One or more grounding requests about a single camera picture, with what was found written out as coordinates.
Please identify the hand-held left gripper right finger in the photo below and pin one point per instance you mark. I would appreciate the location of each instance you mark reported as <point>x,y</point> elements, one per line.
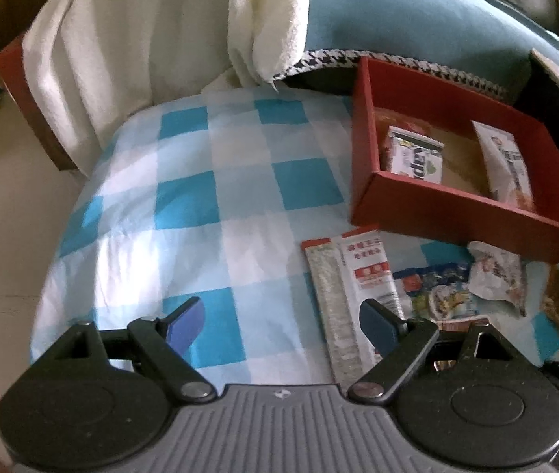
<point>378,327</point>

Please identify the white snack packet orange picture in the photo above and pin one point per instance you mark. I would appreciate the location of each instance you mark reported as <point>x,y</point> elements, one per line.
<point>506,162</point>

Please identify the blue white checked cloth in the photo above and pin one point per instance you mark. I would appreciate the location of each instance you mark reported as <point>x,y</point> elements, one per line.
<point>185,207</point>

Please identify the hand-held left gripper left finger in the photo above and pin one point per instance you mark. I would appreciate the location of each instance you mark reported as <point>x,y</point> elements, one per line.
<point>185,327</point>

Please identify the long red white snack packet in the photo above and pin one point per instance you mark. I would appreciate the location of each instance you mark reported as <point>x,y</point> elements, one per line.
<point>348,281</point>

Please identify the small white snack packet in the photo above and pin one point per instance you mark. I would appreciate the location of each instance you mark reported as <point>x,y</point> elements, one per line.
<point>498,271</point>

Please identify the blue sofa cover houndstooth trim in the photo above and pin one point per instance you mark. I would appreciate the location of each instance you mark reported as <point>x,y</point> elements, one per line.
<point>407,19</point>

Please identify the red cardboard box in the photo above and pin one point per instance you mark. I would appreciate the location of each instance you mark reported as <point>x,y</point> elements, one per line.
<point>456,221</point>

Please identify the silvery colourful candy packet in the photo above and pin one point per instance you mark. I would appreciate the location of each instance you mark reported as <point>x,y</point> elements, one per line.
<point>437,295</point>

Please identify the white towel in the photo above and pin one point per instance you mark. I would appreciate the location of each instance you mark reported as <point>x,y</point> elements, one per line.
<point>136,34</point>

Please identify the white green wafer packet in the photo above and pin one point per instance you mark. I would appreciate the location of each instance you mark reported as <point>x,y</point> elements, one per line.
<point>414,157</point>

